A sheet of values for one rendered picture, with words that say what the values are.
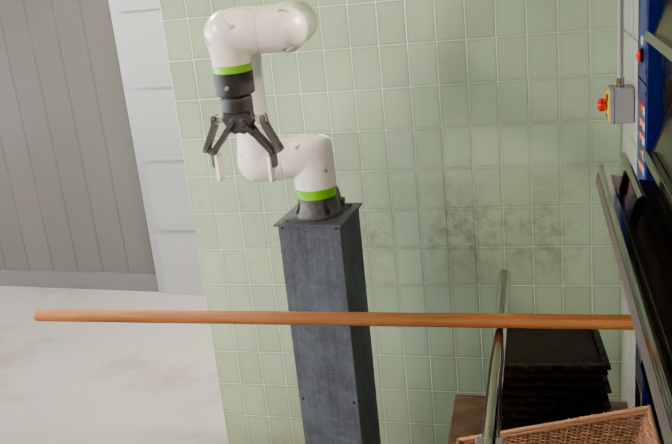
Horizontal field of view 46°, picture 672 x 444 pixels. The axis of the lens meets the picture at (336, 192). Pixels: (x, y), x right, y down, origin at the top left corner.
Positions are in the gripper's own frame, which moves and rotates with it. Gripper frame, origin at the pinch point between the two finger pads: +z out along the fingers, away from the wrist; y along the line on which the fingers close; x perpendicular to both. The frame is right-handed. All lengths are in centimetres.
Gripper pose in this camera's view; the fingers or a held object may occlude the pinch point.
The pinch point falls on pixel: (246, 176)
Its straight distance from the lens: 192.8
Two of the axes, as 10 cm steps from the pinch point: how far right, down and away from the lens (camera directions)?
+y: -9.6, -0.1, 2.7
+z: 0.8, 9.4, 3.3
